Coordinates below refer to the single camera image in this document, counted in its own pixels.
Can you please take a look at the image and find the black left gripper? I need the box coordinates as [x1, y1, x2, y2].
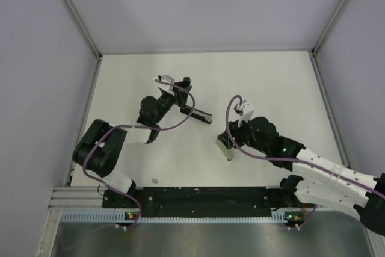
[154, 81, 191, 124]

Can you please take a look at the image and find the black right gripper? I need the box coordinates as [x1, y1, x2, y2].
[218, 114, 269, 155]

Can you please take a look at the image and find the beige green stapler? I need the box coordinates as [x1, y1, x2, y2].
[216, 140, 234, 161]

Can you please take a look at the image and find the black stapler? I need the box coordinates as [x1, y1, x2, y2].
[179, 76, 213, 125]

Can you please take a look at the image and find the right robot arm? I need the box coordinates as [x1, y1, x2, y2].
[216, 117, 384, 235]

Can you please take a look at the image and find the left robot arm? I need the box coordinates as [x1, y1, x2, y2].
[72, 76, 195, 207]

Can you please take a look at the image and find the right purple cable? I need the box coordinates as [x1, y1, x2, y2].
[225, 94, 385, 231]

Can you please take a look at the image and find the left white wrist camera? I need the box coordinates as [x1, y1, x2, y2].
[153, 75, 175, 94]

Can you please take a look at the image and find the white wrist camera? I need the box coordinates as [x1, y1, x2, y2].
[234, 100, 254, 127]
[153, 75, 175, 94]

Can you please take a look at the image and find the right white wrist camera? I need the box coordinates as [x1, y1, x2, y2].
[234, 100, 254, 127]

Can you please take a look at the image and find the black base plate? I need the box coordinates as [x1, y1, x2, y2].
[102, 186, 285, 218]

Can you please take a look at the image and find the aluminium frame rail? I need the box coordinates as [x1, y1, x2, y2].
[62, 0, 102, 60]

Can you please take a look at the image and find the white toothed cable duct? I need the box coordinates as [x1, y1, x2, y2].
[60, 210, 304, 224]

